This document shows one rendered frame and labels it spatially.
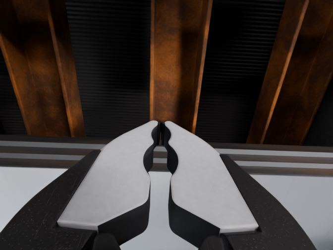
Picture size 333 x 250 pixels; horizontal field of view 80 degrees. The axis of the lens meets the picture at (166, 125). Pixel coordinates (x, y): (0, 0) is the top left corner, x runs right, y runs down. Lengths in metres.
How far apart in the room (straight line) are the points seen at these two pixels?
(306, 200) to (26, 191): 0.33
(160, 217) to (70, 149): 0.14
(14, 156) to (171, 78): 0.25
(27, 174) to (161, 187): 0.15
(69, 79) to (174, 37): 0.18
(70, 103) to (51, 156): 0.13
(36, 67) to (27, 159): 0.19
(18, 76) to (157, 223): 0.30
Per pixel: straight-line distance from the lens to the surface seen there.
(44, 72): 0.41
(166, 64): 0.35
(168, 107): 0.38
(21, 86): 0.40
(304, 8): 0.35
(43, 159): 0.27
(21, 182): 0.28
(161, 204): 0.26
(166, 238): 0.32
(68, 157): 0.26
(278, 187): 0.28
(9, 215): 0.34
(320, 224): 0.36
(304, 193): 0.30
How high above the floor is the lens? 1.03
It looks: 62 degrees down
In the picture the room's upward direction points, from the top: 178 degrees clockwise
